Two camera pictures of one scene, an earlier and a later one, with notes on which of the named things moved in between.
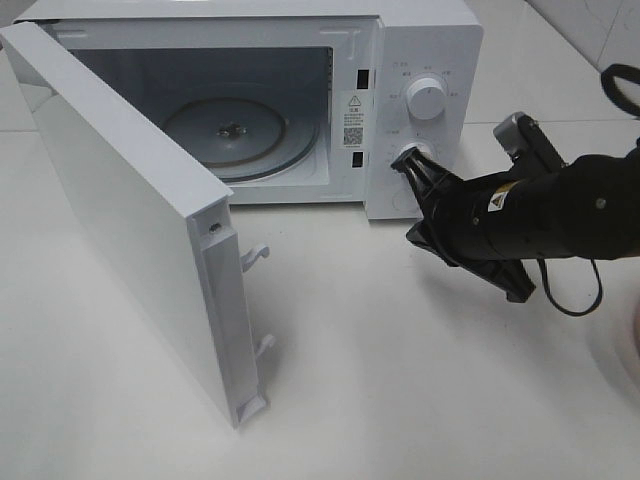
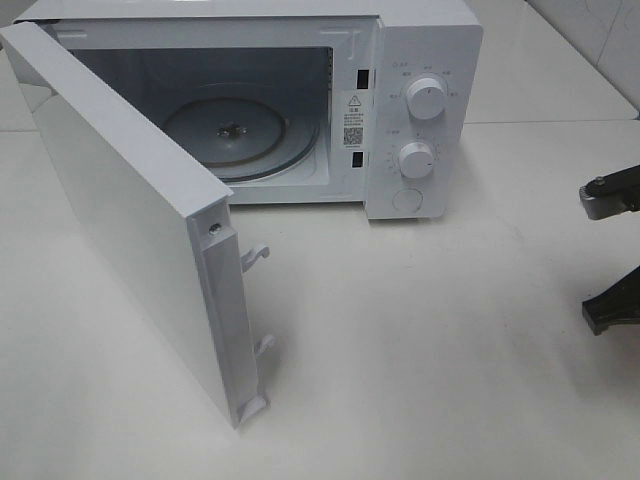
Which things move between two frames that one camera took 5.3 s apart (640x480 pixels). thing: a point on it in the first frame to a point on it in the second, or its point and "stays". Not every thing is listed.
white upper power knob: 426,98 stays
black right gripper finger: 508,274 to 617,305
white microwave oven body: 291,104 stays
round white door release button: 404,201 stays
